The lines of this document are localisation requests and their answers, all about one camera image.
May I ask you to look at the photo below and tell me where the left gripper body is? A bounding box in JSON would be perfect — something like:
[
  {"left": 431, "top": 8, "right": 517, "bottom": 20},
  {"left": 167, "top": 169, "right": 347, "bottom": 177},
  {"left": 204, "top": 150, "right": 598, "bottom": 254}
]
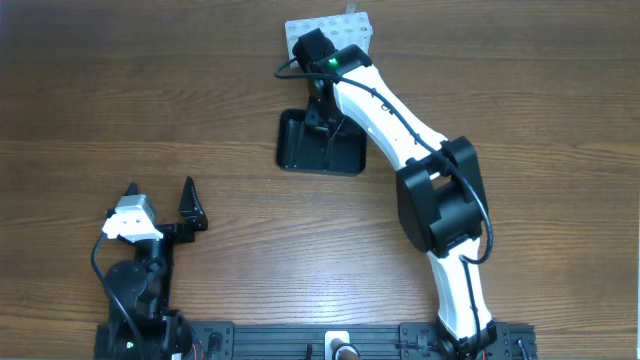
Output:
[{"left": 157, "top": 222, "right": 196, "bottom": 245}]

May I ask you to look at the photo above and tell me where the black tray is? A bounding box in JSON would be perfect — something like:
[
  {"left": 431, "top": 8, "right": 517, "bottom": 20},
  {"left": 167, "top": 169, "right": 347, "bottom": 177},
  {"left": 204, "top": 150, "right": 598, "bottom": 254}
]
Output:
[{"left": 275, "top": 108, "right": 368, "bottom": 177}]

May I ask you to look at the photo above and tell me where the white test tube rack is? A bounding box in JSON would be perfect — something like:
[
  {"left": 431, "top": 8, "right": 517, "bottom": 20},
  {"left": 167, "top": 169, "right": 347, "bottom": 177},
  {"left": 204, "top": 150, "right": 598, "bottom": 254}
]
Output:
[{"left": 283, "top": 11, "right": 375, "bottom": 69}]

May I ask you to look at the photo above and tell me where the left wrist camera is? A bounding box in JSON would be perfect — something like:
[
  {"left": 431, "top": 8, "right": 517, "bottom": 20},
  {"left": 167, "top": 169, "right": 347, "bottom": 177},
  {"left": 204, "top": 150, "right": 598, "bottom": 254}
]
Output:
[{"left": 101, "top": 193, "right": 165, "bottom": 244}]

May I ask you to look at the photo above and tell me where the black cable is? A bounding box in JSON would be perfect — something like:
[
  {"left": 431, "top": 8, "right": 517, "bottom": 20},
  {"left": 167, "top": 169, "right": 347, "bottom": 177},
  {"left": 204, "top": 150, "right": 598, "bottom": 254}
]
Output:
[
  {"left": 90, "top": 232, "right": 147, "bottom": 360},
  {"left": 273, "top": 57, "right": 495, "bottom": 266}
]

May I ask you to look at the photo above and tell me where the mounting rail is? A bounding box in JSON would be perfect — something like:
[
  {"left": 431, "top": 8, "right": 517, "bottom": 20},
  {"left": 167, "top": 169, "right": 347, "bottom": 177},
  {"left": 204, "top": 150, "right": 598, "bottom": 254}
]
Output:
[{"left": 94, "top": 319, "right": 539, "bottom": 360}]

